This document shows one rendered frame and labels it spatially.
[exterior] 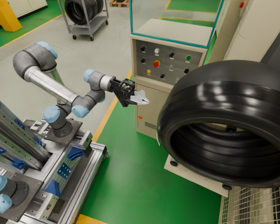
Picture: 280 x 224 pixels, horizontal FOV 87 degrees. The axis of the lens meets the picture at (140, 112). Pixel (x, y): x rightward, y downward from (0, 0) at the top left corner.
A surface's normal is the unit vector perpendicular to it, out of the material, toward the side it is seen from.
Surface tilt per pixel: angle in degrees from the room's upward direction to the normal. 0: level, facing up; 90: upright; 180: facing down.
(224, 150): 22
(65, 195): 0
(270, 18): 90
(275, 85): 10
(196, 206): 0
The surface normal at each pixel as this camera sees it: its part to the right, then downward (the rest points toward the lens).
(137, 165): -0.02, -0.65
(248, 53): -0.44, 0.69
